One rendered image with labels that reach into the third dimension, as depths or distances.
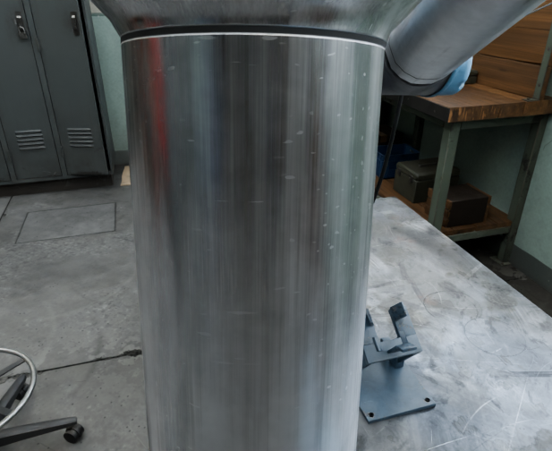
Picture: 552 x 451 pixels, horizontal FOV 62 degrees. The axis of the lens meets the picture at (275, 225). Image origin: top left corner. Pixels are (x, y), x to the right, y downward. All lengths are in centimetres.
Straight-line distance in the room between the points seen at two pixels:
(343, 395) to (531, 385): 62
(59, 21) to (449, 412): 301
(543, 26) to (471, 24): 202
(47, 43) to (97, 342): 195
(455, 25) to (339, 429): 27
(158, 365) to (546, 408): 65
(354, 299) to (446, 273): 82
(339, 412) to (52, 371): 188
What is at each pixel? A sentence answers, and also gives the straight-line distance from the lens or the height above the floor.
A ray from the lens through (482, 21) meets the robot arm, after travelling 33.
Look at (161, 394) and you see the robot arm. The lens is 17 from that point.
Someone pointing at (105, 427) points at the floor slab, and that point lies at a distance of 176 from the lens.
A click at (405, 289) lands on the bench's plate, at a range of 90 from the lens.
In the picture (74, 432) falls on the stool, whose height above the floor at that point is 4.
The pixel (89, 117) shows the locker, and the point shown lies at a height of 53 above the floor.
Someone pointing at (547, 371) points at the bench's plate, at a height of 80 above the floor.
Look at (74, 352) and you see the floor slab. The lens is 207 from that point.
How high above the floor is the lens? 130
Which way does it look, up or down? 28 degrees down
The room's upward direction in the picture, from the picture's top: straight up
